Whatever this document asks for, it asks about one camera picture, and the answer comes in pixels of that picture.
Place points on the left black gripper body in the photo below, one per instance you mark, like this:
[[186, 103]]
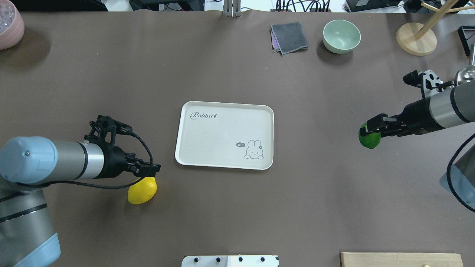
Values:
[[114, 161]]

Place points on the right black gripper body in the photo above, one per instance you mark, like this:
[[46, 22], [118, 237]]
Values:
[[416, 113]]

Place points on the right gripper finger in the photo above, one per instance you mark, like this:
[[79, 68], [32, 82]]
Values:
[[385, 130], [380, 121]]

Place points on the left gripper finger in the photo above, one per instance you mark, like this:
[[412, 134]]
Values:
[[144, 170], [131, 160]]

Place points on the green lime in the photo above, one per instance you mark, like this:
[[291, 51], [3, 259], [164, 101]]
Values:
[[371, 140]]

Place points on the yellow lemon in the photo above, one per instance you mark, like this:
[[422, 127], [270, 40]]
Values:
[[143, 191]]

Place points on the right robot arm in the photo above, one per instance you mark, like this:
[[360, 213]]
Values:
[[447, 109]]

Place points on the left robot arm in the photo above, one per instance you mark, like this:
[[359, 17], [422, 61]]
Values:
[[30, 164]]

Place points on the black glass rack tray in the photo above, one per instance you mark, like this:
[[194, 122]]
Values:
[[465, 33]]

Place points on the white rabbit tray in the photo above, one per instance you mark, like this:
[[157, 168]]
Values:
[[226, 135]]

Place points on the metal scoop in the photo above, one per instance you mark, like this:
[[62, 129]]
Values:
[[467, 74]]

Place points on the wooden mug tree stand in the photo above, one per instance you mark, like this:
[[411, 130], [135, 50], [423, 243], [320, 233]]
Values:
[[418, 39]]

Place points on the mint green bowl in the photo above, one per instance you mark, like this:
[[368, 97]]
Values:
[[341, 36]]

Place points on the grey folded cloth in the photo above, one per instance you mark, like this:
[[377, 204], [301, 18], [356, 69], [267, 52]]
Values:
[[290, 37]]

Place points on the purple cloth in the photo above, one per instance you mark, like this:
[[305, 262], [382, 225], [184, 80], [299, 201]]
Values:
[[275, 45]]

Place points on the wooden cutting board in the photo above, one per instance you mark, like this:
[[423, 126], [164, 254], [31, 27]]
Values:
[[372, 259]]

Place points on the pink bowl with ice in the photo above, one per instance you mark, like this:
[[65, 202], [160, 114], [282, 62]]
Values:
[[12, 26]]

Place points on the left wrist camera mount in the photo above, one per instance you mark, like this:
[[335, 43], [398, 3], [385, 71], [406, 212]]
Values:
[[105, 129]]

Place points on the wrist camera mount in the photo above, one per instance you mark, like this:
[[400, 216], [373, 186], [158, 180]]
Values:
[[428, 82], [105, 129]]

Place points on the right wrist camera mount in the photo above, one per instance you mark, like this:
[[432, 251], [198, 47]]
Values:
[[428, 82]]

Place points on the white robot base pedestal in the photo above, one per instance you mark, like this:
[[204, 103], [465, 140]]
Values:
[[231, 261]]

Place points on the aluminium frame post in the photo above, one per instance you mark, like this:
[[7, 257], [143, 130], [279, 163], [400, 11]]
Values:
[[232, 8]]

